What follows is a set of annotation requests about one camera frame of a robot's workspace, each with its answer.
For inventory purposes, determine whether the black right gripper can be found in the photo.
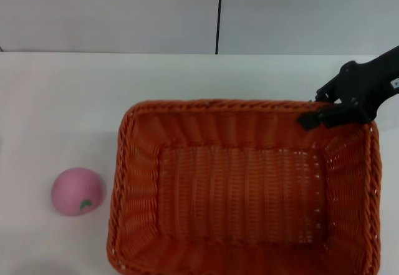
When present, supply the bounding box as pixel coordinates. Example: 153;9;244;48
298;45;399;132

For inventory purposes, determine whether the orange woven plastic basket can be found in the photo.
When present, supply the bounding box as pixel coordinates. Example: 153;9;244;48
106;99;383;275

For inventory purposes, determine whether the pink toy peach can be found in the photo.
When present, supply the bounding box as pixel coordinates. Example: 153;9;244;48
50;166;108;218

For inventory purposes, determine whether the black vertical wall strip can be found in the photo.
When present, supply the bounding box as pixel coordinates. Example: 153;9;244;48
214;0;224;55

